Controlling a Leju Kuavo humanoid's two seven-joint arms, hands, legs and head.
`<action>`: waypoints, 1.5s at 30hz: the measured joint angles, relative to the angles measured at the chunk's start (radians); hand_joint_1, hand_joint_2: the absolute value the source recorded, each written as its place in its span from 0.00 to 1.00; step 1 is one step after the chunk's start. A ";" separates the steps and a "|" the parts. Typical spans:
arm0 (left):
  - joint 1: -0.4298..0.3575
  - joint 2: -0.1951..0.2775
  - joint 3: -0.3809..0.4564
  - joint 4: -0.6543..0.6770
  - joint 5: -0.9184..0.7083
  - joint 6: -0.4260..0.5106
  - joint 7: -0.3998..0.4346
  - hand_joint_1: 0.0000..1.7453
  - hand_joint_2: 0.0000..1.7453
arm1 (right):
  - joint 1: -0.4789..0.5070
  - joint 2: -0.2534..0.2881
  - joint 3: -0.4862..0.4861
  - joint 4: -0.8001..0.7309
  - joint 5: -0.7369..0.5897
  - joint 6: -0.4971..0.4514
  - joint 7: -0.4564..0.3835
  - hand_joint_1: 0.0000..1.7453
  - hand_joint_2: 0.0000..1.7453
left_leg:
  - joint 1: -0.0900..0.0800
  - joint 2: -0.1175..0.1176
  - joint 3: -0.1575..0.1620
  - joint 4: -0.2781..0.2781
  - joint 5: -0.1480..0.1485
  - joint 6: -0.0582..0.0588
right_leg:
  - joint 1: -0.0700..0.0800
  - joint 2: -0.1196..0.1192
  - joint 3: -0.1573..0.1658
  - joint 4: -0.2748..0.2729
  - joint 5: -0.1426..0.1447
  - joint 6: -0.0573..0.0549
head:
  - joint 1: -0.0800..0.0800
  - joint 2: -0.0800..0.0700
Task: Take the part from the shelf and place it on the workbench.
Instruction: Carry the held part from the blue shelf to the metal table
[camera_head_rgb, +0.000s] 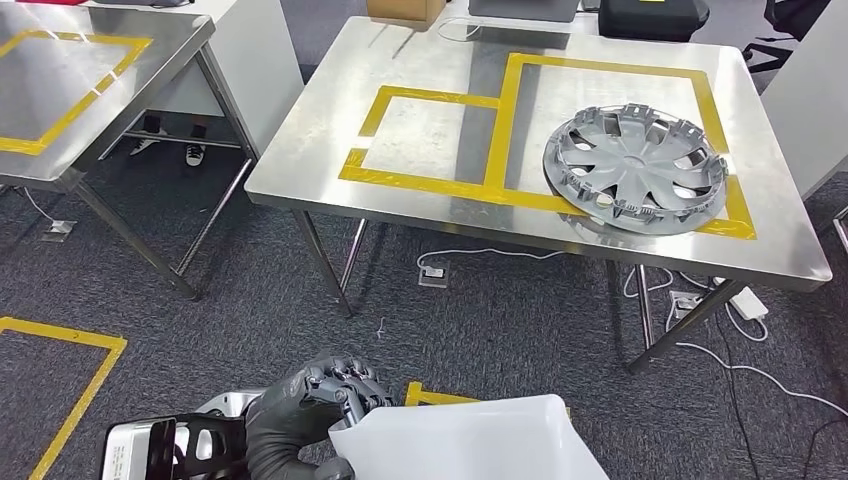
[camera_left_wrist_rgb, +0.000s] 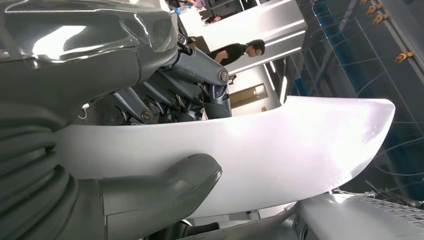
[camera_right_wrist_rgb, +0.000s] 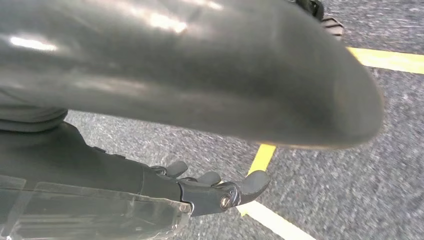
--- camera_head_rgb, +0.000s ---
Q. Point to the yellow table tape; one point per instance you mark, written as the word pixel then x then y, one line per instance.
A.
pixel 20 146

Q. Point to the grey laptop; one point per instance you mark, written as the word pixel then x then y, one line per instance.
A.
pixel 523 8

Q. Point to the white power strip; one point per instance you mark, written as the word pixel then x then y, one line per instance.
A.
pixel 748 305

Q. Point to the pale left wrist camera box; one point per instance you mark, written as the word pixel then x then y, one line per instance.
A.
pixel 126 454

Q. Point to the steel workbench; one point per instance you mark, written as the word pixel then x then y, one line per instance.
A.
pixel 331 132

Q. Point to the metal floor socket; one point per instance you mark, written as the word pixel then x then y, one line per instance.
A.
pixel 434 273
pixel 682 305
pixel 58 230

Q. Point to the steel table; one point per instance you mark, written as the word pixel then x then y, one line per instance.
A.
pixel 172 53

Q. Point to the yellow floor tape outline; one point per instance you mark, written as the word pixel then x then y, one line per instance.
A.
pixel 424 397
pixel 66 334

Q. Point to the white curved plastic part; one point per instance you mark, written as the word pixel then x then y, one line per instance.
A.
pixel 464 444

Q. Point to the white cabinet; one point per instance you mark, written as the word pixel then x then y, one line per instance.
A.
pixel 815 99
pixel 258 66

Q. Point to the person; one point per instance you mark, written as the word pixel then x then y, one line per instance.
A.
pixel 194 156

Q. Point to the black camera bracket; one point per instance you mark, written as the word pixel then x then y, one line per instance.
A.
pixel 225 450

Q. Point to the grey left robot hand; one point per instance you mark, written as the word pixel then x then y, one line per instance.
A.
pixel 285 424

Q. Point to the black office chair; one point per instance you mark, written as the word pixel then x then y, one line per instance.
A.
pixel 795 13

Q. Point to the silver wheel cover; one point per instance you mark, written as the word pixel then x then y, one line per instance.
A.
pixel 636 166

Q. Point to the black zip case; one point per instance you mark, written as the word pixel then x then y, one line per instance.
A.
pixel 649 20

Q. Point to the cardboard box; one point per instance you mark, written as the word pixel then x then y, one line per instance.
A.
pixel 404 10

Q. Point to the yellow workbench tape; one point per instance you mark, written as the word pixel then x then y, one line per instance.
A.
pixel 497 132

